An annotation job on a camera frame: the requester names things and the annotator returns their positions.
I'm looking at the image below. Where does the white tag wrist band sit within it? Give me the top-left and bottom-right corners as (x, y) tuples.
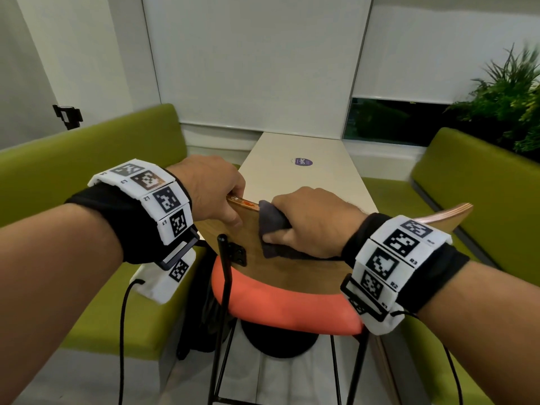
(65, 159), (195, 265)
(340, 213), (470, 315)

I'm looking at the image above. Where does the green leafy plant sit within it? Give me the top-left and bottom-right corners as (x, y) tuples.
(447, 44), (540, 155)

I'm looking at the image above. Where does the dark window pane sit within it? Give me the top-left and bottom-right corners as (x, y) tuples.
(344, 97), (452, 147)

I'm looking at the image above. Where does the white roller blind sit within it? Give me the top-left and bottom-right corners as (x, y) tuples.
(141, 0), (374, 140)
(352, 3), (540, 105)

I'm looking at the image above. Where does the person's right hand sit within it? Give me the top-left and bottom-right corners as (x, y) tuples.
(261, 186), (368, 260)

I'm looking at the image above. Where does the green upholstered bench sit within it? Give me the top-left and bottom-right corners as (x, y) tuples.
(362, 127), (540, 405)
(0, 103), (241, 361)

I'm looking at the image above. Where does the person's left hand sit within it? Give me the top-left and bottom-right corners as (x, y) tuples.
(166, 154), (246, 229)

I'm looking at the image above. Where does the person's right forearm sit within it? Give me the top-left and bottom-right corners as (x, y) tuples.
(415, 261), (540, 405)

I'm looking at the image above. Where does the black round table base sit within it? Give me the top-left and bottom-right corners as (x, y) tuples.
(240, 318), (320, 359)

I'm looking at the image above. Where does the white table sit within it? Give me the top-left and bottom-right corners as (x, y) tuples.
(198, 132), (379, 249)

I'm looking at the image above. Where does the black wall bracket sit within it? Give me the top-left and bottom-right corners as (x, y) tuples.
(52, 104), (84, 131)

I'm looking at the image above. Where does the dark grey cleaning cloth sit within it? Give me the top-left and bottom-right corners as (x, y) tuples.
(258, 200), (321, 261)

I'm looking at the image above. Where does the person's left forearm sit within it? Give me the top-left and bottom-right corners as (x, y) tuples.
(0, 202), (124, 405)

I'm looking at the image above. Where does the wooden chair with orange seat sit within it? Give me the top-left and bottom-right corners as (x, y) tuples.
(195, 194), (474, 405)

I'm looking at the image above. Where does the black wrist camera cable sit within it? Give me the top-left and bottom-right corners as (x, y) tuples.
(390, 309), (464, 405)
(118, 278), (146, 405)

